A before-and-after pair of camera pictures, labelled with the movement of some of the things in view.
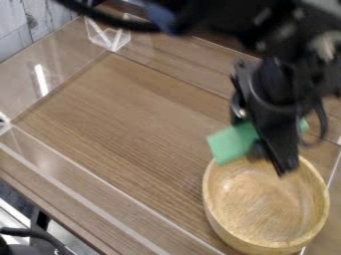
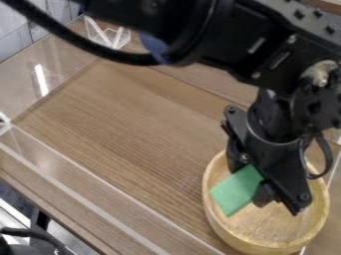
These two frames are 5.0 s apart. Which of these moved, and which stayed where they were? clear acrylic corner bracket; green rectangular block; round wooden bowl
Moved: green rectangular block
Stayed: round wooden bowl; clear acrylic corner bracket
